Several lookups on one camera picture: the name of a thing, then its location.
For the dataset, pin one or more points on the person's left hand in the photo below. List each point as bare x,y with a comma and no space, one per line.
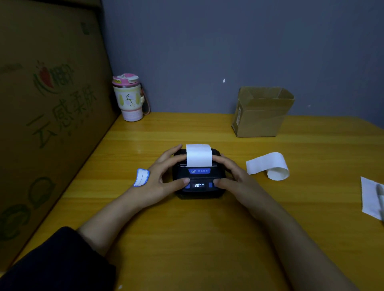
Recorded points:
154,180

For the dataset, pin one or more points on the person's right hand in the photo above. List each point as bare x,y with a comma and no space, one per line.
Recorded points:
240,183

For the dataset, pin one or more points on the person's left middle finger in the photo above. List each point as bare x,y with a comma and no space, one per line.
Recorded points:
172,151

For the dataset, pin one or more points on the person's right thumb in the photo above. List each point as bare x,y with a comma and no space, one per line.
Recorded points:
223,183

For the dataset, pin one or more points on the person's left thumb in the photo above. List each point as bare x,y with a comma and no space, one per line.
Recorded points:
177,182

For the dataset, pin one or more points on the black portable label printer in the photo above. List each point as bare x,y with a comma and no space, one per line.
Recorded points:
199,183

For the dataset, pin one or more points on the person's right forearm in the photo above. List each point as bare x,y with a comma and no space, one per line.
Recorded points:
300,248

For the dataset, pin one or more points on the person's left forearm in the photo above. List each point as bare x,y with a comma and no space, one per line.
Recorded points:
111,215

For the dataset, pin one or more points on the white paper strip in printer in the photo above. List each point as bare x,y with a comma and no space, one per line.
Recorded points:
198,155

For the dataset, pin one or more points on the small blue-edged white sticker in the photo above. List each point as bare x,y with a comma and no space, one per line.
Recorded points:
141,177

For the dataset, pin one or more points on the curled white paper strip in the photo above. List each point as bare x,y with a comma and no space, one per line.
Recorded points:
270,166

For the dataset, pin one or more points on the pink lidded floral tumbler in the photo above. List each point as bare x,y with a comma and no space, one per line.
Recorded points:
129,97

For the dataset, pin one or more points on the open brown cardboard box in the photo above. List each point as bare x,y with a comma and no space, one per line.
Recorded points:
261,115

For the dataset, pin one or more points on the large printed cardboard sheet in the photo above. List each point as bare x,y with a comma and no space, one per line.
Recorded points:
45,120

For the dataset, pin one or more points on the dark sleeve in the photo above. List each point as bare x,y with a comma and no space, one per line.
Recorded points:
57,263

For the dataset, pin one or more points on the white paper sheet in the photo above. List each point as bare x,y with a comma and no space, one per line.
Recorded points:
370,198

